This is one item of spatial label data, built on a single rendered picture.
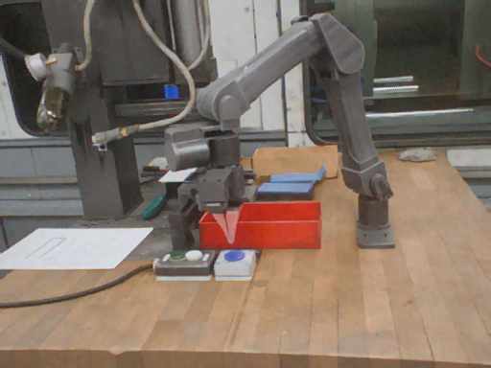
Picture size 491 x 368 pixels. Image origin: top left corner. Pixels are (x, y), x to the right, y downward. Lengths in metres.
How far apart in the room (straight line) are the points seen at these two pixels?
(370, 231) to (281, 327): 0.38
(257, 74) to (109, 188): 0.59
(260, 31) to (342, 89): 0.90
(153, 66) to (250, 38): 0.70
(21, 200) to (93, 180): 1.05
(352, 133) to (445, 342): 0.43
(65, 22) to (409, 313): 0.95
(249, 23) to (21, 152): 1.07
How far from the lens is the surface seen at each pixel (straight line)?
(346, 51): 0.97
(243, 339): 0.80
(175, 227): 1.07
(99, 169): 1.34
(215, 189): 0.82
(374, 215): 1.11
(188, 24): 1.23
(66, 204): 2.25
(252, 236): 1.06
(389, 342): 0.79
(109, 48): 1.27
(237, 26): 1.88
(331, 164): 1.50
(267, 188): 1.38
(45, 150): 2.25
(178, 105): 1.25
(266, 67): 0.91
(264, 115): 1.88
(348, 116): 1.02
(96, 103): 1.30
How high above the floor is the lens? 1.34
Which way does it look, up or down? 17 degrees down
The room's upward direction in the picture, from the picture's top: 5 degrees counter-clockwise
